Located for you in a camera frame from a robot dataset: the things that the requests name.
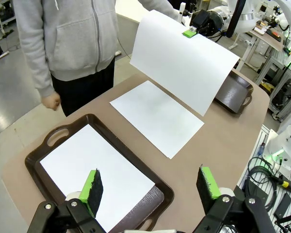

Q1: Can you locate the brown plastic serving tray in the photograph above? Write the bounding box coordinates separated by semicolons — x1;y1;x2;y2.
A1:
25;113;175;233
213;70;254;115

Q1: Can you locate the white perforated base plate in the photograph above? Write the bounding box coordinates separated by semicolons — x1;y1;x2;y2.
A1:
237;125;291;233

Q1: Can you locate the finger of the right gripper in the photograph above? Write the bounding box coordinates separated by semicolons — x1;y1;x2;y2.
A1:
182;26;199;39

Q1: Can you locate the brown topped desk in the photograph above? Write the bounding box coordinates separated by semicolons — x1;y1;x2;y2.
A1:
242;23;285;71

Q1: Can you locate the aluminium frame rack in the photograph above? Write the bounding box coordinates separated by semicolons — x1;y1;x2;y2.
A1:
257;52;291;121

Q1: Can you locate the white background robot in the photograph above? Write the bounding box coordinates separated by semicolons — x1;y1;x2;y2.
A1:
269;7;291;30

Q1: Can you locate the white A4 paper stack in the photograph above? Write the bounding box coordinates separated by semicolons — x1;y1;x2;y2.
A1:
109;80;205;160

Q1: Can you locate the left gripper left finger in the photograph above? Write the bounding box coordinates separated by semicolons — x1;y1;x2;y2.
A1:
26;168;107;233

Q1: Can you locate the coiled black cable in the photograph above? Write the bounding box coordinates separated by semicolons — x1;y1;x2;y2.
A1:
244;156;282;212

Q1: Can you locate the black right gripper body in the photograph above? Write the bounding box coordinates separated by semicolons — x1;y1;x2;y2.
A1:
190;9;226;37

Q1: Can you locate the person's right hand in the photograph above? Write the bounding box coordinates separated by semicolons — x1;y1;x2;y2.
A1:
41;92;62;112

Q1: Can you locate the white A4 paper sheet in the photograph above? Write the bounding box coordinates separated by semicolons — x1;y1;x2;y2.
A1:
40;123;156;233
129;10;240;117

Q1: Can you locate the person in grey hoodie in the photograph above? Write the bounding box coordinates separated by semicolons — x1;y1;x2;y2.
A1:
13;0;119;117

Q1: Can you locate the blue handled screwdriver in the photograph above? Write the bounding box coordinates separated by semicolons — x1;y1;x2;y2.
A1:
257;134;267;156

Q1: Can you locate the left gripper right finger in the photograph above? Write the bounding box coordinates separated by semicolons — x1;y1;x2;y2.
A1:
193;166;277;233

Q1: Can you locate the person's left forearm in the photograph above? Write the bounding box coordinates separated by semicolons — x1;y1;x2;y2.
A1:
138;0;180;22

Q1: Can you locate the yellow and black handle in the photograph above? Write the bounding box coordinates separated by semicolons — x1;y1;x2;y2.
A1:
277;175;291;193

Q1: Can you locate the flat black device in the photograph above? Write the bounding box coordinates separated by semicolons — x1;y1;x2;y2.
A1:
273;193;291;219

